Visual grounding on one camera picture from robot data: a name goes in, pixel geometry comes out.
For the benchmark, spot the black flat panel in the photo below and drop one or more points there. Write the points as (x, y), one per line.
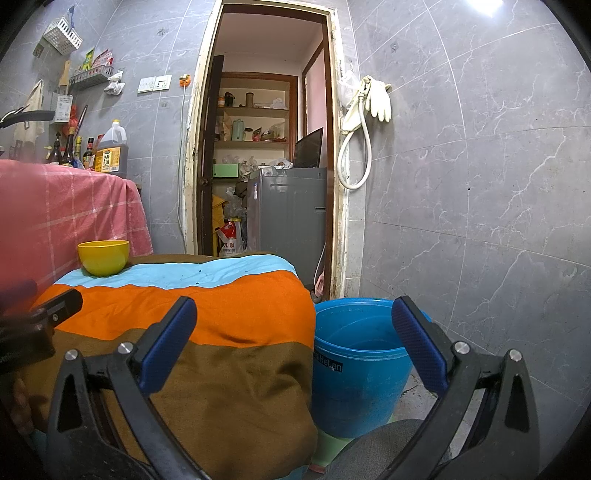
(308, 150)

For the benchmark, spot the white wall switch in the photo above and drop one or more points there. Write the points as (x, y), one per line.
(147, 85)

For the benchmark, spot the orange wall plug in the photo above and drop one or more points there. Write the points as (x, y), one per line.
(184, 81)

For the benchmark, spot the white wall socket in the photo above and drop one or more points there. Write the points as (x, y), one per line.
(162, 82)

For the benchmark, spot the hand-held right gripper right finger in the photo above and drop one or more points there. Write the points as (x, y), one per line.
(420, 346)

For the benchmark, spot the wooden board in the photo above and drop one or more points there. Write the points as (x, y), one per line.
(65, 76)

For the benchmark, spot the dark wooden door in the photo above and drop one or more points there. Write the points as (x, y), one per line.
(207, 157)

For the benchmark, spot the blue plastic bucket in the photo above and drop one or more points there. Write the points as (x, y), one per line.
(360, 369)

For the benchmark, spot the black frying pan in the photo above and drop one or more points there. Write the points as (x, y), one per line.
(27, 115)

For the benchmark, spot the light green box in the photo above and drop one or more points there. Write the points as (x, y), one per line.
(225, 170)

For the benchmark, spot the large cooking oil jug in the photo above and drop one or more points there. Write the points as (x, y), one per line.
(112, 150)

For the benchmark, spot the grey wall rack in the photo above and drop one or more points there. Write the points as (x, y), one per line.
(90, 76)

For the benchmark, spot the yellow carton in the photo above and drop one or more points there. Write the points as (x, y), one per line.
(217, 217)

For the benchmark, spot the light green thermos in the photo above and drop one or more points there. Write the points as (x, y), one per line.
(238, 129)

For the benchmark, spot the white plastic wall basket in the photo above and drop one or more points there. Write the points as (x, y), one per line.
(62, 32)

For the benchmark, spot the person's left hand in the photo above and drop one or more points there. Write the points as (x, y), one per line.
(21, 406)

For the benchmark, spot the orange blue brown striped blanket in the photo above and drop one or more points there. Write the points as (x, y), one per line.
(231, 346)

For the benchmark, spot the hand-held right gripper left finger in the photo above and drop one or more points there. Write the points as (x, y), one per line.
(168, 341)

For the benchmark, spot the white crumpled plastic bag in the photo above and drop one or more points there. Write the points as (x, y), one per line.
(114, 82)

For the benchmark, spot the cream rubber glove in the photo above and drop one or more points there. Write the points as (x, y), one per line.
(353, 115)
(379, 99)

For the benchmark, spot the pink slipper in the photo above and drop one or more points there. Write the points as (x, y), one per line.
(318, 281)

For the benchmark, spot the green seasoning packet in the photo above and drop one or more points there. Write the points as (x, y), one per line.
(87, 59)

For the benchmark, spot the wooden door frame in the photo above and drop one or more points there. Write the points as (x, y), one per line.
(330, 161)

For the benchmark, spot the white labelled packet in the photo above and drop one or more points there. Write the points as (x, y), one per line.
(62, 108)

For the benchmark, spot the red seasoning packet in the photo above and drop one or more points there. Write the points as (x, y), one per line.
(102, 57)

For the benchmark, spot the wooden shelf unit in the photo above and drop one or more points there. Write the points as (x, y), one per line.
(256, 110)

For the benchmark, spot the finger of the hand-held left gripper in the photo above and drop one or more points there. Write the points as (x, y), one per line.
(64, 304)
(16, 295)

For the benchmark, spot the clear hanging plastic bag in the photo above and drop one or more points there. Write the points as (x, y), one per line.
(348, 85)

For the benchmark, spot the yellow capped sauce bottle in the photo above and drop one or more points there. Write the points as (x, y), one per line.
(78, 150)

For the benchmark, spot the pink plaid cloth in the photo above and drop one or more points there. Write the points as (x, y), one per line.
(69, 212)

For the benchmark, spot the brown canister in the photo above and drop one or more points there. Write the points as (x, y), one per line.
(249, 99)

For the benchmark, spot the light green plastic stool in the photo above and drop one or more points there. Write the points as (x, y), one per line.
(332, 450)

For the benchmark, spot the white red rice bag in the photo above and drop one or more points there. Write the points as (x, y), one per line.
(232, 240)

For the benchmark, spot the yellow plastic bowl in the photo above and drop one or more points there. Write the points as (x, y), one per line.
(104, 258)

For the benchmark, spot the hanging beige towel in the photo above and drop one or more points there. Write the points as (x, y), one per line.
(30, 115)

